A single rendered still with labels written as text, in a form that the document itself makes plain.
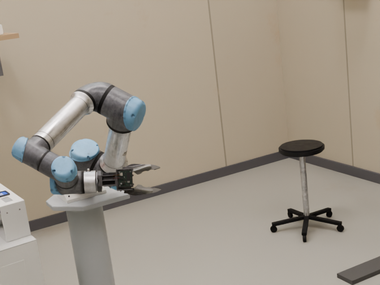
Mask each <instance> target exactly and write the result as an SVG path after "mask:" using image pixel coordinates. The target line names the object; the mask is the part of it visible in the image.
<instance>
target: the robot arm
mask: <svg viewBox="0 0 380 285"><path fill-rule="evenodd" d="M93 111H95V112H97V113H99V114H101V115H103V116H104V117H106V124H107V126H108V128H109V131H108V135H107V142H106V148H105V152H102V151H100V148H99V146H98V144H97V143H96V142H95V141H93V140H91V139H82V140H78V141H76V142H74V143H73V144H72V147H71V150H70V152H69V157H67V156H59V155H57V154H55V153H53V152H51V150H52V148H53V147H55V146H56V145H57V143H59V142H60V141H61V139H63V138H64V137H65V135H66V134H68V133H69V132H70V130H72V129H73V128H74V126H76V125H77V123H78V122H79V121H80V120H81V119H82V118H83V117H84V116H85V115H89V114H91V113H92V112H93ZM145 112H146V105H145V103H144V101H142V100H140V99H139V98H138V97H136V96H133V95H131V94H129V93H127V92H125V91H123V90H121V89H119V88H118V87H116V86H114V85H112V84H110V83H107V82H101V81H99V82H93V83H89V84H86V85H84V86H82V87H80V88H78V89H77V90H76V91H74V92H73V94H71V97H70V100H69V101H68V102H67V103H66V104H65V105H64V106H63V107H62V108H61V109H60V110H59V111H58V112H57V113H56V114H55V115H54V116H53V117H52V118H51V119H50V120H49V121H48V122H47V123H46V124H45V125H44V126H43V127H42V128H40V129H39V130H38V131H37V132H36V133H35V134H34V135H33V136H32V137H31V138H30V139H28V138H26V137H20V138H18V139H17V141H16V142H15V143H14V146H13V147H12V152H11V154H12V156H13V157H14V158H16V159H17V160H18V161H20V162H21V163H25V164H26V165H28V166H30V167H31V168H33V169H35V170H37V171H39V172H40V173H42V174H44V175H46V176H48V177H49V178H50V191H51V193H52V194H53V195H69V194H85V193H97V191H98V192H102V187H109V188H112V189H114V190H116V191H124V193H127V194H129V195H132V196H138V195H145V194H149V193H155V192H158V191H160V190H161V188H156V187H155V188H150V187H143V186H142V185H139V184H138V185H137V186H136V187H133V185H134V184H133V178H132V177H133V174H132V173H133V172H134V173H136V174H137V175H139V174H141V173H142V172H144V171H149V170H156V169H160V167H159V166H156V165H147V164H130V165H128V160H127V158H126V154H127V149H128V144H129V139H130V136H131V132H132V131H135V130H137V129H138V128H139V127H140V125H141V124H142V122H143V119H144V116H145ZM132 187H133V188H132Z"/></svg>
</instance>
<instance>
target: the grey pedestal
mask: <svg viewBox="0 0 380 285"><path fill-rule="evenodd" d="M105 188H106V192H107V193H104V194H101V195H97V196H93V197H89V198H85V199H83V200H79V201H75V202H71V203H68V204H67V203H66V202H64V201H63V200H62V199H61V198H59V197H58V196H57V195H53V196H52V197H50V198H49V199H48V200H47V201H46V205H47V206H48V207H49V208H51V209H52V210H53V211H66V213H67V220H68V226H69V230H70V236H71V242H72V248H73V252H74V258H75V265H76V271H77V277H78V281H79V285H115V280H114V274H113V267H112V263H111V256H110V249H109V242H108V238H107V231H106V225H105V218H104V213H103V207H102V206H104V205H108V204H112V203H115V202H118V201H122V200H126V199H129V198H130V195H129V194H127V193H124V191H116V190H114V189H112V188H109V187H105Z"/></svg>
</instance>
